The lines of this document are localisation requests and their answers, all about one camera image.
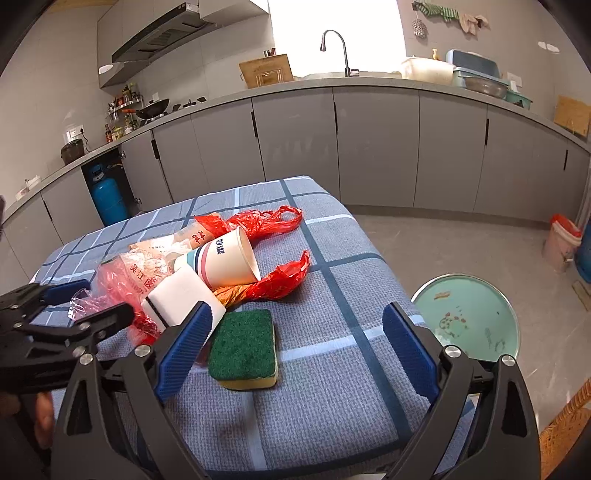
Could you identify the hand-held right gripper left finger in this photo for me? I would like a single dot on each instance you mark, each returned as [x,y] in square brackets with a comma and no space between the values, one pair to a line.
[184,350]

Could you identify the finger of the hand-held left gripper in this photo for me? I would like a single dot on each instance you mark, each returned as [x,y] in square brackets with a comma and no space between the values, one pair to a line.
[111,319]
[64,291]

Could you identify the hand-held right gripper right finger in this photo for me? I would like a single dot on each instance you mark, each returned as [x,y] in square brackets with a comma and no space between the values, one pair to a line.
[411,350]

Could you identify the clear red-printed plastic bag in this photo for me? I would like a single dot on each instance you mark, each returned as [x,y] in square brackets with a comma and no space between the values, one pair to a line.
[120,281]

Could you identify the green scouring sponge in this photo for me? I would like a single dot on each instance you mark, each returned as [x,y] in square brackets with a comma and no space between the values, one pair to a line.
[240,346]

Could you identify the white sponge block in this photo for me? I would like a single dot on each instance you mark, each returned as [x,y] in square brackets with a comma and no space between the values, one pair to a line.
[180,290]

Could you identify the teal metal bin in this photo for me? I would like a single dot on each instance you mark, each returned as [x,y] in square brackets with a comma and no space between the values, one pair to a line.
[466,314]

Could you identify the orange wrapper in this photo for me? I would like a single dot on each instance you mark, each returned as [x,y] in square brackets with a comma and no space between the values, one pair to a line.
[231,295]

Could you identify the beige printed paper bag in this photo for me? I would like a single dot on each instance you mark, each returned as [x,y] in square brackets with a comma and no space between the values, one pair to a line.
[161,244]

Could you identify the striped paper cup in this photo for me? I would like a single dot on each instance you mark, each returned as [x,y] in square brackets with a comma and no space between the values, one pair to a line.
[226,263]

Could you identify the red plastic bag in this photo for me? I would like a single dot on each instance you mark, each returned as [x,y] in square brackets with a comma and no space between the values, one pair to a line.
[263,221]
[281,281]

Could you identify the person's left hand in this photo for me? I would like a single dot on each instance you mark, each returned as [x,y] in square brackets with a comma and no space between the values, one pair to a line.
[45,415]

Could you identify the blue checked tablecloth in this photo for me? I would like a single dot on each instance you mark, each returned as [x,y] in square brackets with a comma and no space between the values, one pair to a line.
[323,369]

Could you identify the blue gas cylinder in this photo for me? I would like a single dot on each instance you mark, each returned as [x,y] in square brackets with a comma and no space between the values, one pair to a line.
[585,258]
[108,198]

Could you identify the dark cooking pot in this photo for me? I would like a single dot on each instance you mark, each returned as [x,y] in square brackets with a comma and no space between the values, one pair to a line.
[72,152]

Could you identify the wicker chair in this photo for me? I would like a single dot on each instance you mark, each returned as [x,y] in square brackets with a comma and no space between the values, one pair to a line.
[565,434]

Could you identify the pink bucket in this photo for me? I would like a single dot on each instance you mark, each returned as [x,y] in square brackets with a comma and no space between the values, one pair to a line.
[558,249]

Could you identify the wooden floor brush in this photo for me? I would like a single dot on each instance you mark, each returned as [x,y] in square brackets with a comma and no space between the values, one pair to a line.
[581,293]

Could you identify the spice rack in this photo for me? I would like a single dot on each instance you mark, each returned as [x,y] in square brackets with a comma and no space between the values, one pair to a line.
[124,104]

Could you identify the black wok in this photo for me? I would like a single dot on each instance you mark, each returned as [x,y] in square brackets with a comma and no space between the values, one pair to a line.
[152,109]

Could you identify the grey kitchen cabinet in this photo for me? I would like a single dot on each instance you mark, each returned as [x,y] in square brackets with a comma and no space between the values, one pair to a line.
[369,147]

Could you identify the gas stove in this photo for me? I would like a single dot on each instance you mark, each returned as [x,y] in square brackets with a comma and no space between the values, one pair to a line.
[189,104]

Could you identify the green basin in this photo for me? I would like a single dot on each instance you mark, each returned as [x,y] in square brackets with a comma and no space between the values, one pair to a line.
[519,99]

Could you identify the range hood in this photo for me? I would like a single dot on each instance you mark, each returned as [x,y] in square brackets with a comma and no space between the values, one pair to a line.
[161,34]

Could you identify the metal bowl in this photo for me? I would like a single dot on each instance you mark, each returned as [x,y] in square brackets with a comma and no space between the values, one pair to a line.
[487,86]

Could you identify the white pot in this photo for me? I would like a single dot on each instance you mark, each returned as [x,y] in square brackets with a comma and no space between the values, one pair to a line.
[427,71]

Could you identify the wooden cutting board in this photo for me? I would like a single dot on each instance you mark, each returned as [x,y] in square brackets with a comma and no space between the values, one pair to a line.
[265,71]
[572,115]

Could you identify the blue dish rack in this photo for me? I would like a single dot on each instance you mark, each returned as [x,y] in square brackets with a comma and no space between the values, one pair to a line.
[475,62]

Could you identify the metal faucet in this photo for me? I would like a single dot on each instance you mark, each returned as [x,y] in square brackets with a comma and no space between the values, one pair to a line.
[344,50]

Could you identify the hanging scrubber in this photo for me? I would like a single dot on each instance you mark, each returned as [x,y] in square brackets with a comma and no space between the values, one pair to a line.
[418,28]

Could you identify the hanging gloves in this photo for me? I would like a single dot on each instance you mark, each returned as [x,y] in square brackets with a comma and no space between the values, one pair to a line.
[473,22]

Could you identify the window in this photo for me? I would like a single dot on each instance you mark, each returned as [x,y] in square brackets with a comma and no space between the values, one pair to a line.
[332,18]

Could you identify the green hanging cloth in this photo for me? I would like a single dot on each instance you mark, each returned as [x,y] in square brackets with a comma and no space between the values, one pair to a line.
[438,10]

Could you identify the wall socket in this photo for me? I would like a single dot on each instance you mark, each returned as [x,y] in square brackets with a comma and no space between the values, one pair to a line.
[515,78]
[74,134]

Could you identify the white wall cabinet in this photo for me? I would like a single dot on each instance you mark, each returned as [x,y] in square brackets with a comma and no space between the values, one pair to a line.
[115,27]

